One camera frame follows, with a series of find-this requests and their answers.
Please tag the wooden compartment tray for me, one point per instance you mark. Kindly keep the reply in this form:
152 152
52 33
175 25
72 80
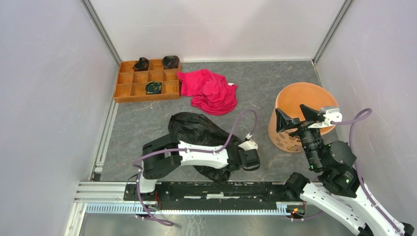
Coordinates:
130 85

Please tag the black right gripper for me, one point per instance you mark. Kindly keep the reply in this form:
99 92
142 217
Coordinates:
283 121

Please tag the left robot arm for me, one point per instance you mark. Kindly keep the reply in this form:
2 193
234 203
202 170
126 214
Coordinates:
162 156

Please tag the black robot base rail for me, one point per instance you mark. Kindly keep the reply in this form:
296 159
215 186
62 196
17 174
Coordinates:
214 195

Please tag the black plastic trash bag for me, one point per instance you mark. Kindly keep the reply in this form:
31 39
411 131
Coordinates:
197 129

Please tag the orange plastic trash bin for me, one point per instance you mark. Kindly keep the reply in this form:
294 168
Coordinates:
288 100

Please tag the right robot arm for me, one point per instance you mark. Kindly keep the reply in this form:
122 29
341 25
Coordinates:
343 195

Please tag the blue green rolled item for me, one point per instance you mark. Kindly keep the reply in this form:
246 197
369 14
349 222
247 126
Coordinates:
153 87

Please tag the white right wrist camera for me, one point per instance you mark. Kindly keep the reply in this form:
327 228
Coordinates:
327 117

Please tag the black rolled item back left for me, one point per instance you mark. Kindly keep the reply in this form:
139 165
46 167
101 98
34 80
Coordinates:
141 65

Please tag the red crumpled cloth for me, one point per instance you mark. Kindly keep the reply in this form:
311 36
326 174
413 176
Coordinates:
209 91

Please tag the dark rolled item back right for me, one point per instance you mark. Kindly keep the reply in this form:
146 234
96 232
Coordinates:
170 62

